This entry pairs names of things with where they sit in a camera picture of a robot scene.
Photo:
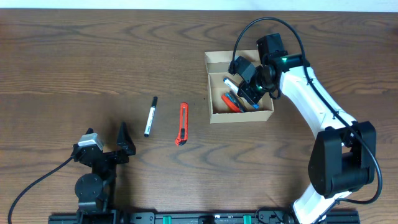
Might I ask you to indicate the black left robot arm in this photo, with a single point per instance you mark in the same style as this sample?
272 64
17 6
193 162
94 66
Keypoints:
96 190

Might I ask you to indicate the black white marker pen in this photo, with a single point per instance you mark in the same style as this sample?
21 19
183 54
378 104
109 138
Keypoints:
150 117

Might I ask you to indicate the red black utility knife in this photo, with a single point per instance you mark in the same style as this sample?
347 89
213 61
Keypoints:
233 103

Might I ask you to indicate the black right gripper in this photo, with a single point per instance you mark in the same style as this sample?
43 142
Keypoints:
249 91

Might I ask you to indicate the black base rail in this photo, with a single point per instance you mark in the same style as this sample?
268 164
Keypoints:
263 216

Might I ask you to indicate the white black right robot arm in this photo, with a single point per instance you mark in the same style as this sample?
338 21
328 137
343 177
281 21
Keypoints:
343 155

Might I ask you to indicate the orange utility knife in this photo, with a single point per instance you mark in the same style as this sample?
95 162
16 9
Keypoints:
182 135

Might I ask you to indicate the open cardboard box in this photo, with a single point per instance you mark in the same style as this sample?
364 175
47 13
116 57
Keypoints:
217 64

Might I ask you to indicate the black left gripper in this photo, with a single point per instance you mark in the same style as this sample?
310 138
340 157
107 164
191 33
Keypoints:
109 156

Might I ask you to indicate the blue capped white marker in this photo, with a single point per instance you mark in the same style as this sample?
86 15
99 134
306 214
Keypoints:
228 82

